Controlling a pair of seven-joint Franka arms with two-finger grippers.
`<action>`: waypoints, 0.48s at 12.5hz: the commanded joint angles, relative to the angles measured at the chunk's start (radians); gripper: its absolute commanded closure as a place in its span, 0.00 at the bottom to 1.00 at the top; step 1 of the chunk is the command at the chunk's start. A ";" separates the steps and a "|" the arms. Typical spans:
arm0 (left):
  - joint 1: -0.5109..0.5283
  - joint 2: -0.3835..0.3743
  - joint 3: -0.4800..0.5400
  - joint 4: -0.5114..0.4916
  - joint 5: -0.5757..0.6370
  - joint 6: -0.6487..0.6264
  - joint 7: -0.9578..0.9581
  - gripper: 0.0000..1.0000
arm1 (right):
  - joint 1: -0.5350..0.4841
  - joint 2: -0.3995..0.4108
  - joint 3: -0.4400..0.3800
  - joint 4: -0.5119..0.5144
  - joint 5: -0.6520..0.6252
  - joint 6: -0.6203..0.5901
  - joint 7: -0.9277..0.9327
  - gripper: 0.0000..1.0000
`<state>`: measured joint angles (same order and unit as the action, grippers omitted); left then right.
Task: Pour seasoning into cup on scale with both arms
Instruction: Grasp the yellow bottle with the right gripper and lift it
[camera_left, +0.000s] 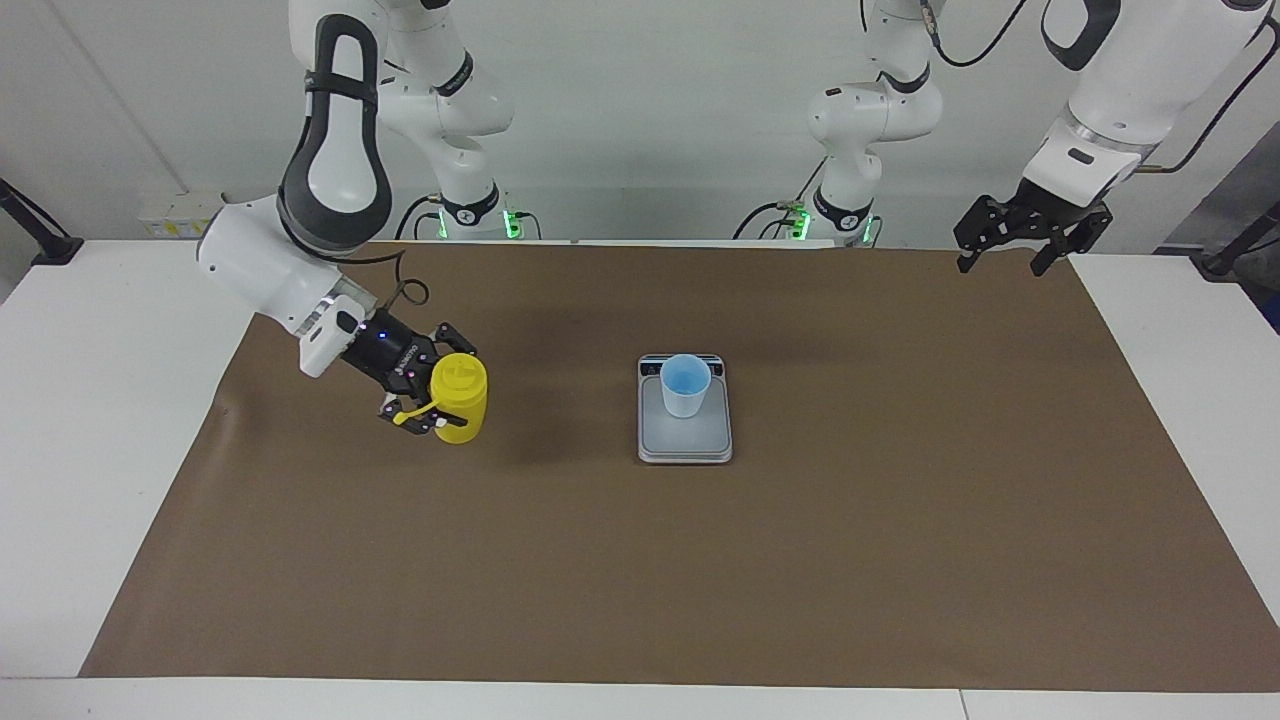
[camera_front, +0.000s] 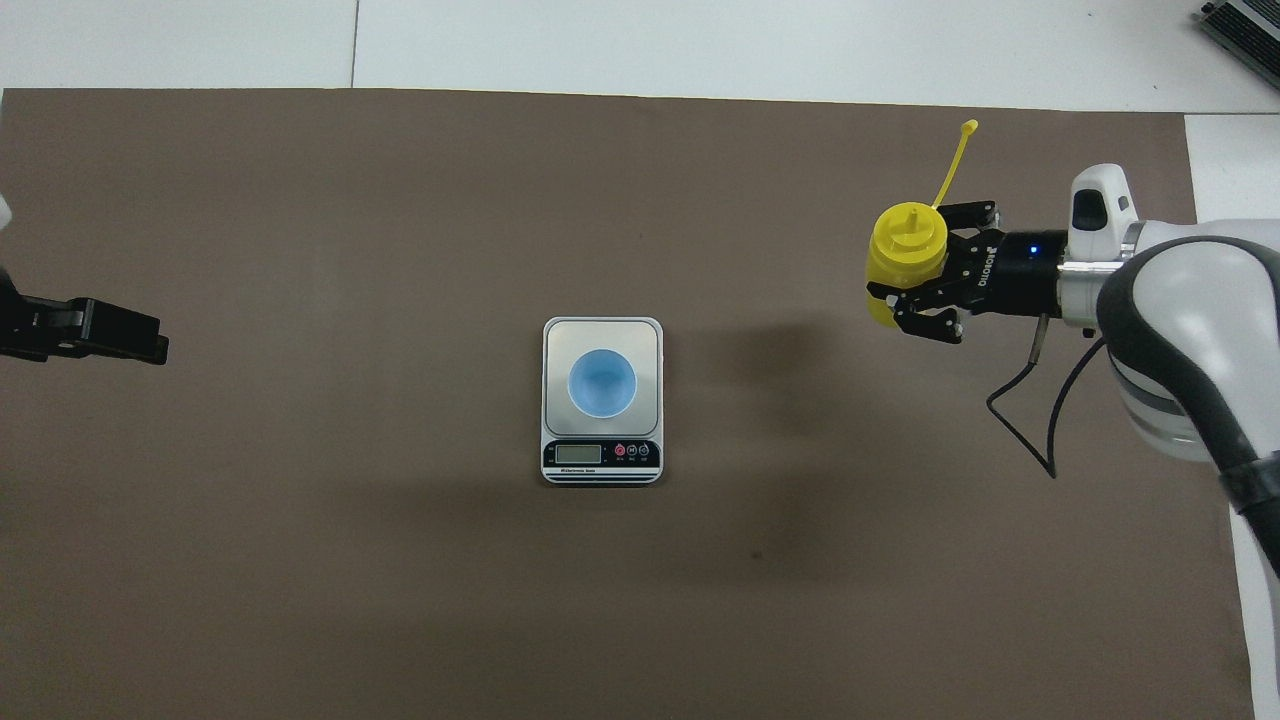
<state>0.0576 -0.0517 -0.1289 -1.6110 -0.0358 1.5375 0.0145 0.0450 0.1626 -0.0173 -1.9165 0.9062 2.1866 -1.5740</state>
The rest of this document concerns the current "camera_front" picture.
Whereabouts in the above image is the light blue plastic cup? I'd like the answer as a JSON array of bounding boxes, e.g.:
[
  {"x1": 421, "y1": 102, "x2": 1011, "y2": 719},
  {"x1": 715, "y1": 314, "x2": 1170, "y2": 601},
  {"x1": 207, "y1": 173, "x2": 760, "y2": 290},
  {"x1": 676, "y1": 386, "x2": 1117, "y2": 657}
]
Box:
[{"x1": 567, "y1": 347, "x2": 639, "y2": 419}]

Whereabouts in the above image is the grey ribbed metal device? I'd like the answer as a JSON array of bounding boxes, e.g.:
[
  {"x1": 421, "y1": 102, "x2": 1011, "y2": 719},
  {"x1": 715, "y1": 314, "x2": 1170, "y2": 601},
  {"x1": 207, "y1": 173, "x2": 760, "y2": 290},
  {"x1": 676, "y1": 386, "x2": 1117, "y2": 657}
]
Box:
[{"x1": 1198, "y1": 0, "x2": 1280, "y2": 93}]

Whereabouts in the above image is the silver digital kitchen scale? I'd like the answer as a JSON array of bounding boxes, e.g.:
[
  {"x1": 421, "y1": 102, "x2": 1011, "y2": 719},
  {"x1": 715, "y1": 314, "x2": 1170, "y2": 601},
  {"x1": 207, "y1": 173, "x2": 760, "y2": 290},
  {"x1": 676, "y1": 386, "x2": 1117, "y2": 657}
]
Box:
[{"x1": 541, "y1": 316, "x2": 665, "y2": 487}]

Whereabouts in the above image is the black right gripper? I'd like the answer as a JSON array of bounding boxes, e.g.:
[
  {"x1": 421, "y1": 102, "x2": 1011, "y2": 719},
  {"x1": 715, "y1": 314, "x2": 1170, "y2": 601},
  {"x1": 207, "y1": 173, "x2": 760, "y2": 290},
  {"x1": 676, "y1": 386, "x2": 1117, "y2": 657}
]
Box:
[{"x1": 866, "y1": 200, "x2": 1066, "y2": 347}]

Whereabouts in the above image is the brown paper table mat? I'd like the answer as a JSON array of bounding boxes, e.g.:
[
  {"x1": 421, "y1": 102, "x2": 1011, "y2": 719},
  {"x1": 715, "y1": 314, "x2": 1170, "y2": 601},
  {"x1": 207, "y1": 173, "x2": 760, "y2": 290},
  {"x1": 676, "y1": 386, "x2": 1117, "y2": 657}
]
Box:
[{"x1": 0, "y1": 88, "x2": 1256, "y2": 720}]

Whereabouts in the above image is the yellow squeeze bottle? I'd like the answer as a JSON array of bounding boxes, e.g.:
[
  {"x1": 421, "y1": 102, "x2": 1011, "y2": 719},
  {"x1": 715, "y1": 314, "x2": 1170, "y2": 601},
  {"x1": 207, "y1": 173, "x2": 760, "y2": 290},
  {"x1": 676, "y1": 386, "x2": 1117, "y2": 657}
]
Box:
[{"x1": 864, "y1": 120, "x2": 981, "y2": 331}]

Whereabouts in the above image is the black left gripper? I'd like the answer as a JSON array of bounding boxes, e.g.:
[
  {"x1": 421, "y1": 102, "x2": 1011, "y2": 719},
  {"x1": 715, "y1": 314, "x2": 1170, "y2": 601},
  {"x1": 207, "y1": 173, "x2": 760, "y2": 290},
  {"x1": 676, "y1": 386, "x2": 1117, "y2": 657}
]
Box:
[{"x1": 0, "y1": 262, "x2": 170, "y2": 366}]

